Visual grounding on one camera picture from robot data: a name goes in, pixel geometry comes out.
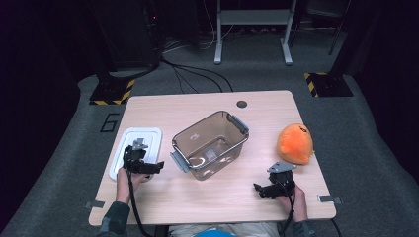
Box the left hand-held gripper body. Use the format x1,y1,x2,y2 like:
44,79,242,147
123,137,150,174

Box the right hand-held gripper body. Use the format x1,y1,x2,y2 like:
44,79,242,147
266,160,297,198

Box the white storage box lid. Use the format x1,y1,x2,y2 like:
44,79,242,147
108,126,164,183

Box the orange plush toy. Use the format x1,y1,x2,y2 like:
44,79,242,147
276,122,315,166

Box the clear brown storage box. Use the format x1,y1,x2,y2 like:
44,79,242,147
169,110,251,182

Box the person's right hand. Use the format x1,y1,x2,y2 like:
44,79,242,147
276,183,309,223

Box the person's left hand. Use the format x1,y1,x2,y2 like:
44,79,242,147
115,166,151,205

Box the grey tape strip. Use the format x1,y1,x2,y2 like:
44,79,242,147
84,199,106,210
316,194,344,204

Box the blue round object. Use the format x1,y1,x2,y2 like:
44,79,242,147
194,230,236,237

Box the black equipment cabinet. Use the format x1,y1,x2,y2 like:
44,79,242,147
88,0,163,72

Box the white metal stand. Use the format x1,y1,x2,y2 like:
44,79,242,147
213,0,298,66

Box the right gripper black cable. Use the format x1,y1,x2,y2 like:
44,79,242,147
279,179,296,237

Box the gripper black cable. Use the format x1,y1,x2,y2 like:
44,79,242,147
126,154,156,237
279,179,296,237

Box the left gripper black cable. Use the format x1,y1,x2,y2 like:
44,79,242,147
126,154,156,237

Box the black yellow striped base plate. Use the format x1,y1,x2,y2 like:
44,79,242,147
302,71,355,99
89,78,136,107

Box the black floor cables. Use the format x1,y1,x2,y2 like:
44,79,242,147
160,56,234,95

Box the white floor cables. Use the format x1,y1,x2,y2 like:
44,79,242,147
162,0,235,53

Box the black stand post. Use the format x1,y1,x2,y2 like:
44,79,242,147
329,0,370,77

